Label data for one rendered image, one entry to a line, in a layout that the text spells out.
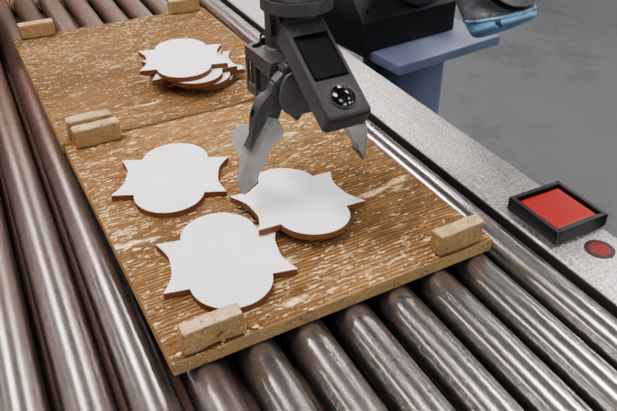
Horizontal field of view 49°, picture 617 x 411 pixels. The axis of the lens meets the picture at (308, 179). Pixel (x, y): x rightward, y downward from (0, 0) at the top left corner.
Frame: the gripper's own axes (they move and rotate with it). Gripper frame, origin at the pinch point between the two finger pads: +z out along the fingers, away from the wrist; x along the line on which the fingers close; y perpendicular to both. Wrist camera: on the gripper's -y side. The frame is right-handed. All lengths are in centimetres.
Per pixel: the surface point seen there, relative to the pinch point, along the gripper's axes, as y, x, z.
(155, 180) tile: 11.9, 13.6, 2.3
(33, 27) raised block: 66, 17, 0
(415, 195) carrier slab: -4.3, -11.5, 3.4
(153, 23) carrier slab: 64, -3, 2
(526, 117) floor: 128, -178, 94
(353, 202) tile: -3.5, -3.7, 2.1
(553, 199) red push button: -11.8, -25.5, 4.2
